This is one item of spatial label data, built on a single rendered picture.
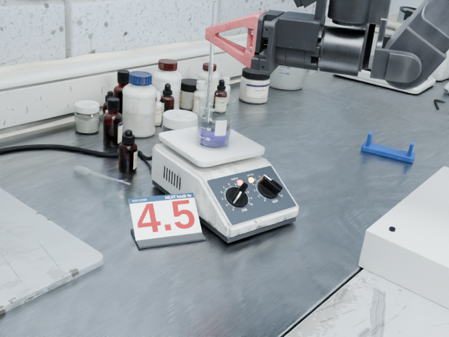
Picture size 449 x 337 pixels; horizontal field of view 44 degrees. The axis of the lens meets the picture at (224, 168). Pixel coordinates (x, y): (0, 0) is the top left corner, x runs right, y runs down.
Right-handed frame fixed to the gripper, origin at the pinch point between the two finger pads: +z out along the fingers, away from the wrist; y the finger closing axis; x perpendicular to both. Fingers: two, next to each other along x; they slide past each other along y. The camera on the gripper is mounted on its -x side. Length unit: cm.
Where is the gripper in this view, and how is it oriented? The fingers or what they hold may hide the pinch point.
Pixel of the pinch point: (212, 33)
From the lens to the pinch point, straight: 75.6
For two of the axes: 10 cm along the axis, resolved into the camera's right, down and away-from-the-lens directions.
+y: -2.8, 3.7, -8.9
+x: -0.8, 9.1, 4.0
